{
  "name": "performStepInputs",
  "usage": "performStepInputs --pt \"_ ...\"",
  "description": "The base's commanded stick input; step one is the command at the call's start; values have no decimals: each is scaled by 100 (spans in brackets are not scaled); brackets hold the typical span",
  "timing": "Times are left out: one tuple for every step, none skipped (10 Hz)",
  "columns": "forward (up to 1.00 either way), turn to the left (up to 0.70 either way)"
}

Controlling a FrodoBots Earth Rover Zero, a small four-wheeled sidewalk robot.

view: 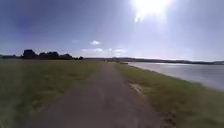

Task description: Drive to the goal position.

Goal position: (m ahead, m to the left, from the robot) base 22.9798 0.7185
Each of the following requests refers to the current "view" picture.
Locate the distant dark shoreline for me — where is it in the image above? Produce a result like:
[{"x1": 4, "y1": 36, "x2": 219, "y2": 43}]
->
[{"x1": 83, "y1": 57, "x2": 224, "y2": 66}]

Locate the dark clump of trees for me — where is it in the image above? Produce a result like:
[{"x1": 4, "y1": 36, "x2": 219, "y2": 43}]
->
[{"x1": 0, "y1": 49, "x2": 84, "y2": 61}]

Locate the grass bank strip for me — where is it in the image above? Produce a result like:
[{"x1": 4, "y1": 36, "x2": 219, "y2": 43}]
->
[{"x1": 113, "y1": 62, "x2": 224, "y2": 128}]

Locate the wide grass field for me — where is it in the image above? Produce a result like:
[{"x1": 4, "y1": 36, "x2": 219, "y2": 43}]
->
[{"x1": 0, "y1": 58, "x2": 105, "y2": 128}]

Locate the grey water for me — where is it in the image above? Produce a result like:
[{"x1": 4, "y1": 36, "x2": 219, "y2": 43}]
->
[{"x1": 127, "y1": 61, "x2": 224, "y2": 92}]

